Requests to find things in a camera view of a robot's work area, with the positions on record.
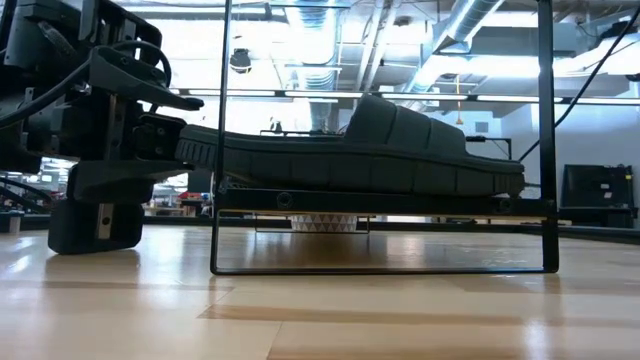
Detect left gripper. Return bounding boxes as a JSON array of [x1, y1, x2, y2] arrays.
[[19, 0, 205, 255]]

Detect black slide sandal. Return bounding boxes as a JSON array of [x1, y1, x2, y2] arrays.
[[174, 93, 526, 197]]

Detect black round ceiling lamp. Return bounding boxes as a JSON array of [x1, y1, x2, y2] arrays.
[[228, 48, 253, 75]]

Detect long ceiling light strip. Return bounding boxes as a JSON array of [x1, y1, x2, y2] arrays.
[[169, 88, 640, 106]]

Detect potted succulent patterned white pot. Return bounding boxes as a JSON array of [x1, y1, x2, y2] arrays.
[[291, 214, 359, 234]]

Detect black equipment case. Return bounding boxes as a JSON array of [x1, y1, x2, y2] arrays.
[[560, 163, 636, 229]]

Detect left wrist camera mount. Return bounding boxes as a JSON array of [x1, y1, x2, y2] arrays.
[[132, 113, 189, 161]]

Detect silver round ceiling duct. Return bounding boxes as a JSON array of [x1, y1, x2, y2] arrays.
[[287, 0, 346, 132]]

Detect wooden shelf black metal frame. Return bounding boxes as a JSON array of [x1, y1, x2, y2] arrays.
[[209, 0, 560, 276]]

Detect yellow pendant cord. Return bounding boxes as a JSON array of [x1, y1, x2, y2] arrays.
[[453, 74, 464, 126]]

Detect black metal frame stand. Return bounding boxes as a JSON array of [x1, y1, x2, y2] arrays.
[[464, 134, 513, 161]]

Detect silver slanted ceiling duct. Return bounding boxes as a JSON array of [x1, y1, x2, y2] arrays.
[[399, 0, 506, 96]]

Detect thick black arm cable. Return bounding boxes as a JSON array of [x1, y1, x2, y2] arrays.
[[518, 4, 640, 162]]

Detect black aluminium table frame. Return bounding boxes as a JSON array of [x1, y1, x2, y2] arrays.
[[142, 214, 640, 241]]

